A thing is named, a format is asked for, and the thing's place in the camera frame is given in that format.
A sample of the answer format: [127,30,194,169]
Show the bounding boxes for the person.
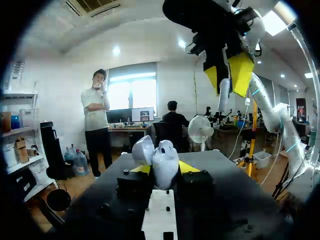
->
[159,100,191,154]
[80,68,114,181]

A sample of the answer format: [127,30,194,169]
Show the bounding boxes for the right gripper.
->
[162,0,259,98]

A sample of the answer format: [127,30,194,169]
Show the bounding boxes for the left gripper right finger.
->
[177,160,214,201]

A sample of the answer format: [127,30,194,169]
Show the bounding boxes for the white plate with black pegs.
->
[140,188,179,240]

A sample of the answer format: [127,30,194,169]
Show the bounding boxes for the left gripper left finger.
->
[116,164,154,201]

